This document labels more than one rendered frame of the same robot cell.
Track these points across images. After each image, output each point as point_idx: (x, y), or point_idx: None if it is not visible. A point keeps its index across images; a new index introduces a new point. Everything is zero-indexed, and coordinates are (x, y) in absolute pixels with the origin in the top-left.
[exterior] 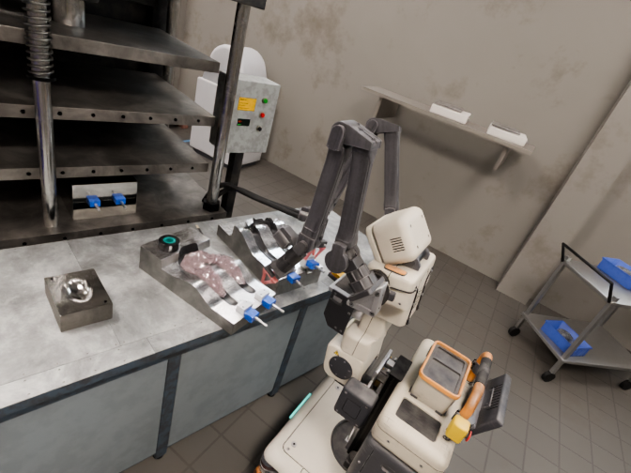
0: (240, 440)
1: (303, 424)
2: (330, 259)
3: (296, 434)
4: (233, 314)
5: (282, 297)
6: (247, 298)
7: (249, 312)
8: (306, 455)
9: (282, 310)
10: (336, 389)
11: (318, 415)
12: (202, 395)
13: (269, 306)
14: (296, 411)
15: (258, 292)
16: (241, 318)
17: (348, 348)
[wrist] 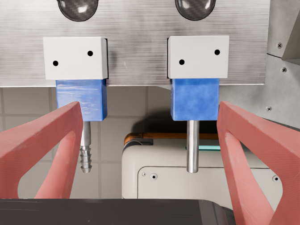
0: (157, 91)
1: (186, 171)
2: None
3: (167, 171)
4: (29, 52)
5: (293, 85)
6: (141, 26)
7: (68, 95)
8: (152, 196)
9: (192, 164)
10: (272, 178)
11: (213, 180)
12: None
13: (172, 115)
14: (200, 148)
15: (184, 45)
16: (41, 86)
17: None
